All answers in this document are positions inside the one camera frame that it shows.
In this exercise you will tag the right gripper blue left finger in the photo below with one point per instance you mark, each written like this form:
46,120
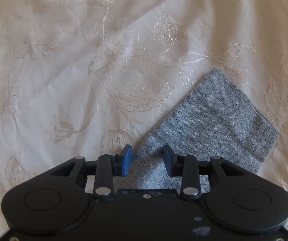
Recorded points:
121,163

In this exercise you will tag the cream embroidered bedspread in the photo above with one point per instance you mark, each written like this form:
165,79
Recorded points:
85,77

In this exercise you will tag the grey speckled pants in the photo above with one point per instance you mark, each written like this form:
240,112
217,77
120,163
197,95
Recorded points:
220,140

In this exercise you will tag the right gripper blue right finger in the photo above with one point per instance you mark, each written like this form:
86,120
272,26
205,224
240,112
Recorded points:
170,160

